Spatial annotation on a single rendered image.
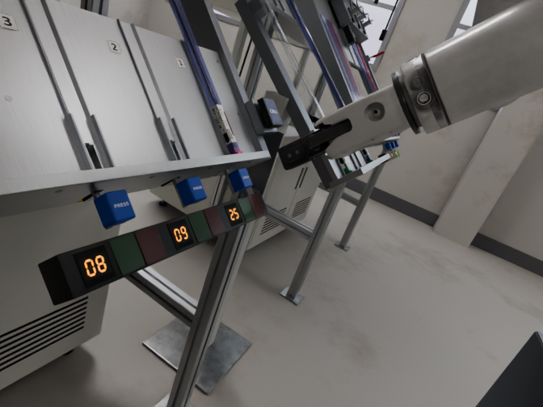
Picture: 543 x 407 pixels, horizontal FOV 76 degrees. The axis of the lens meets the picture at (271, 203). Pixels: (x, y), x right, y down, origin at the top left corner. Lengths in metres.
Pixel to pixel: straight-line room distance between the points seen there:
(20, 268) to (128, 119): 0.46
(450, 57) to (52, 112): 0.38
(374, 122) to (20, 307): 0.75
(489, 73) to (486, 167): 2.88
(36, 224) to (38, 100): 0.42
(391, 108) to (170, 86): 0.28
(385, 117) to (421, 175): 3.05
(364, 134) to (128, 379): 0.91
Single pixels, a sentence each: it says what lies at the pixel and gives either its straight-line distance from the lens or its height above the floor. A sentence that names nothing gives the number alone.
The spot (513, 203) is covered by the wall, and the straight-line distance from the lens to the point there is 3.52.
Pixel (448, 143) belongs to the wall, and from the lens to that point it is 3.41.
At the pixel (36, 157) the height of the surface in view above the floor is 0.74.
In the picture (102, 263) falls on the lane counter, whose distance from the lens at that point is 0.36.
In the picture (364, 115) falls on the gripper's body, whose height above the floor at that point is 0.85.
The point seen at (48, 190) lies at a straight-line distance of 0.32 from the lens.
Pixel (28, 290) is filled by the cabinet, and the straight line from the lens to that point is 0.86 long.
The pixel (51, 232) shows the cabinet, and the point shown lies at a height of 0.44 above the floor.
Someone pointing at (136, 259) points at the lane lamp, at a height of 0.65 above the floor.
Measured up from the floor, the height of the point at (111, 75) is 0.80.
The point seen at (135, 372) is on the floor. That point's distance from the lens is 1.12.
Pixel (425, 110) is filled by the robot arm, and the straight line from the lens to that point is 0.40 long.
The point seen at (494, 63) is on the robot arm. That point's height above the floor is 0.93.
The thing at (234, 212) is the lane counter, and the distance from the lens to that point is 0.51.
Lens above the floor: 0.87
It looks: 21 degrees down
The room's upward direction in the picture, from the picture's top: 20 degrees clockwise
